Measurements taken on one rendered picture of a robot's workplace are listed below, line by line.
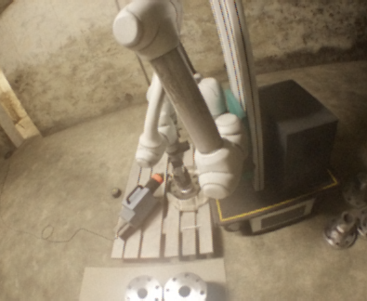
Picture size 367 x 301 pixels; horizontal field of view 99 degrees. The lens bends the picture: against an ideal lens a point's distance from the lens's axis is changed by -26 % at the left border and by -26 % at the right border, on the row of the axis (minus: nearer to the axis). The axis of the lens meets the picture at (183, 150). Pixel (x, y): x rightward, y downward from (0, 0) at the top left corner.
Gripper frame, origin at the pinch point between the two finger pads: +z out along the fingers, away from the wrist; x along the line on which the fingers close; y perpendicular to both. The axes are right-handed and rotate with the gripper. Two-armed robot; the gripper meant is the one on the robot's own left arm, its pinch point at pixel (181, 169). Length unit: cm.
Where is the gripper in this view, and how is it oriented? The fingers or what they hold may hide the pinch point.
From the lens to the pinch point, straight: 122.2
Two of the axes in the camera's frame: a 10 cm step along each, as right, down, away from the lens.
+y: -9.6, 2.6, 1.3
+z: 2.8, 7.3, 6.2
